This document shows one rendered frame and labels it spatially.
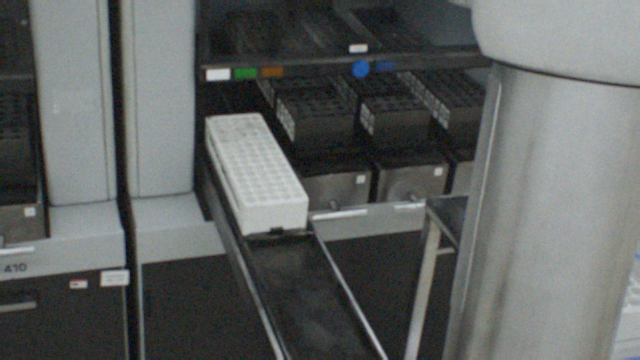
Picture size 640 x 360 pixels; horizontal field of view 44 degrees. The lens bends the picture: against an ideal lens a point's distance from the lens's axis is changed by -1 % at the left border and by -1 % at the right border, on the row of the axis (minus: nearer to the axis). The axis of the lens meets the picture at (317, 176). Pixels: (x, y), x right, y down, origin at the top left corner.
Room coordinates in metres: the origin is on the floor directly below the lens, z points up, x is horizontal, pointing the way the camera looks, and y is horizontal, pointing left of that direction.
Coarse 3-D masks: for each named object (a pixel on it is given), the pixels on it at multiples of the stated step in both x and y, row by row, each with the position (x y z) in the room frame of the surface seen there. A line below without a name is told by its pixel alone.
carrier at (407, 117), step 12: (396, 108) 1.34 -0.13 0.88; (408, 108) 1.35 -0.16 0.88; (420, 108) 1.36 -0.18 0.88; (372, 120) 1.31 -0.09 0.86; (384, 120) 1.31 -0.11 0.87; (396, 120) 1.32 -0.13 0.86; (408, 120) 1.33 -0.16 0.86; (420, 120) 1.34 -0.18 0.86; (372, 132) 1.31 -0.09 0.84; (384, 132) 1.31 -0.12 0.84; (396, 132) 1.32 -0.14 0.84; (408, 132) 1.33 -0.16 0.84; (420, 132) 1.34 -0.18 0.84
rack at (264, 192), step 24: (216, 120) 1.25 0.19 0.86; (240, 120) 1.26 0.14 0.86; (216, 144) 1.17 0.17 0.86; (240, 144) 1.17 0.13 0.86; (264, 144) 1.18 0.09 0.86; (240, 168) 1.09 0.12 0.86; (264, 168) 1.10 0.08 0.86; (288, 168) 1.11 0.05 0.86; (240, 192) 1.02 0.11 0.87; (264, 192) 1.03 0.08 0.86; (288, 192) 1.03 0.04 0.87; (240, 216) 1.00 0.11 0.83; (264, 216) 0.99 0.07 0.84; (288, 216) 1.01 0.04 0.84
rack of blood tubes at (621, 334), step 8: (632, 280) 0.87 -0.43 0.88; (632, 288) 0.85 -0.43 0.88; (632, 296) 0.83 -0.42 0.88; (624, 304) 0.82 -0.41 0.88; (632, 304) 0.83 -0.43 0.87; (624, 312) 0.80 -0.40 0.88; (632, 312) 0.80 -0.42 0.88; (624, 320) 0.80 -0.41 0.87; (632, 320) 0.80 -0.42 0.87; (624, 328) 0.80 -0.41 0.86; (632, 328) 0.80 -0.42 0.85; (616, 336) 0.80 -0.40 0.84; (624, 336) 0.80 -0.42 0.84; (632, 336) 0.80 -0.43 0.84; (616, 344) 0.80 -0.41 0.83; (624, 344) 0.80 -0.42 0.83; (632, 344) 0.81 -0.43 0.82
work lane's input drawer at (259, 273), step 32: (224, 192) 1.09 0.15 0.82; (224, 224) 1.02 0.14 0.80; (256, 256) 0.95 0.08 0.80; (288, 256) 0.96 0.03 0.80; (320, 256) 0.96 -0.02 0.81; (256, 288) 0.87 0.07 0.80; (288, 288) 0.88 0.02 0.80; (320, 288) 0.89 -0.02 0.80; (256, 320) 0.83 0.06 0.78; (288, 320) 0.81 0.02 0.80; (320, 320) 0.82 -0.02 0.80; (352, 320) 0.83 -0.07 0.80; (288, 352) 0.74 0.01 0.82; (320, 352) 0.76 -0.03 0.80; (352, 352) 0.76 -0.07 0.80
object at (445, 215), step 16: (432, 208) 1.10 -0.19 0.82; (448, 208) 1.11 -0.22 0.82; (464, 208) 1.11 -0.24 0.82; (432, 224) 1.11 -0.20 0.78; (448, 224) 1.06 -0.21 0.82; (432, 240) 1.11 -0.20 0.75; (448, 240) 1.03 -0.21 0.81; (432, 256) 1.11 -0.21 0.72; (416, 272) 1.12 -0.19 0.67; (432, 272) 1.11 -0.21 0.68; (416, 288) 1.11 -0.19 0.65; (416, 304) 1.11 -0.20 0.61; (416, 320) 1.11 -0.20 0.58; (416, 336) 1.11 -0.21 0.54; (400, 352) 1.12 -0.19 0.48; (416, 352) 1.11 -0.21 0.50; (624, 352) 0.79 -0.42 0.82
